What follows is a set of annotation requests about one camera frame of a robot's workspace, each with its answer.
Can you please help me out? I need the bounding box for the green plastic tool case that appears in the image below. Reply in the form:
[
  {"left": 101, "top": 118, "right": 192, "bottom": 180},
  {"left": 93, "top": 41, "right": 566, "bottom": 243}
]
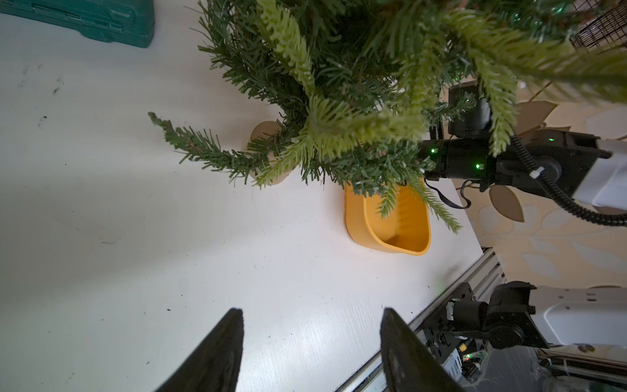
[{"left": 1, "top": 0, "right": 155, "bottom": 48}]

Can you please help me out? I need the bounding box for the yellow plastic tray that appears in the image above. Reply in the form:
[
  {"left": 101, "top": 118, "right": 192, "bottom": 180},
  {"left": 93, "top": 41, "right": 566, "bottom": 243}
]
[{"left": 345, "top": 186, "right": 431, "bottom": 256}]

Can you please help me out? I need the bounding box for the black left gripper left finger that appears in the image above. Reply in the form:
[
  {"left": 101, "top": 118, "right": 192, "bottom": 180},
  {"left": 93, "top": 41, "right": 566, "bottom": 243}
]
[{"left": 158, "top": 308, "right": 244, "bottom": 392}]

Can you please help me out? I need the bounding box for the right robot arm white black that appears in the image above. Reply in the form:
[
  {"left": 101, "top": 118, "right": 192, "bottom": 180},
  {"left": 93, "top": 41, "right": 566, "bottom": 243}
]
[{"left": 426, "top": 98, "right": 626, "bottom": 349}]

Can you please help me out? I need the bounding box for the black corrugated cable hose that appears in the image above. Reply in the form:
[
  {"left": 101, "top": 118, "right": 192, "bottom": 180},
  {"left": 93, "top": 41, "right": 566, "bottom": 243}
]
[{"left": 506, "top": 131, "right": 627, "bottom": 227}]

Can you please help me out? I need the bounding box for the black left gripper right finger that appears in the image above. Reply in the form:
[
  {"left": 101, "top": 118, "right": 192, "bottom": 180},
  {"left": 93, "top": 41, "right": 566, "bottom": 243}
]
[{"left": 380, "top": 308, "right": 462, "bottom": 392}]

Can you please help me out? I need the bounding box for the small artificial christmas tree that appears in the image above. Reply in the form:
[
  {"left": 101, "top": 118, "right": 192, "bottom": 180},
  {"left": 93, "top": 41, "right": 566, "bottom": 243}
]
[{"left": 150, "top": 1, "right": 626, "bottom": 232}]

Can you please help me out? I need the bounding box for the black wire basket right wall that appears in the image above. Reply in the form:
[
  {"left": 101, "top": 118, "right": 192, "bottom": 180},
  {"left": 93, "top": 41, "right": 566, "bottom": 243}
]
[{"left": 571, "top": 1, "right": 626, "bottom": 52}]

